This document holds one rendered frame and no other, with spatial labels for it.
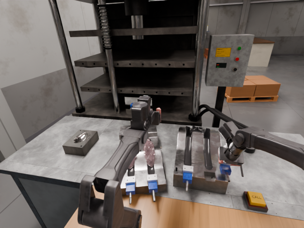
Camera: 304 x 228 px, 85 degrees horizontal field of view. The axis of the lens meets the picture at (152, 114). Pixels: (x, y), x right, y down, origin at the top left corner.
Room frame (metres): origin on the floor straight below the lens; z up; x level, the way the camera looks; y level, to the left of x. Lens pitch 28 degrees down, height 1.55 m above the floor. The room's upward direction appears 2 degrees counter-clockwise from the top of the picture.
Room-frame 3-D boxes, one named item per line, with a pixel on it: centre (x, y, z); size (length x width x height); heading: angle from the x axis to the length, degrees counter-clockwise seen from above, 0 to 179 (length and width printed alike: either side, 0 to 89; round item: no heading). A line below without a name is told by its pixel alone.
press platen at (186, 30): (1.87, 0.09, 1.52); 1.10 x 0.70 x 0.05; 77
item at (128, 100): (1.72, 0.07, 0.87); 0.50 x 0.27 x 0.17; 167
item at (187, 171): (0.56, -0.16, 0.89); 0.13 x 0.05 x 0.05; 166
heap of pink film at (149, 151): (0.81, 0.08, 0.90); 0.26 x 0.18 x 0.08; 4
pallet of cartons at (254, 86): (3.70, -2.23, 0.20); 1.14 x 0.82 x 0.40; 82
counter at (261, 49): (7.92, -4.56, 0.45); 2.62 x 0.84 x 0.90; 164
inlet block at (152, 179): (0.55, 0.01, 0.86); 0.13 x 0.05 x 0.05; 4
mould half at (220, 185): (0.82, -0.28, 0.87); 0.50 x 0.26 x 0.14; 167
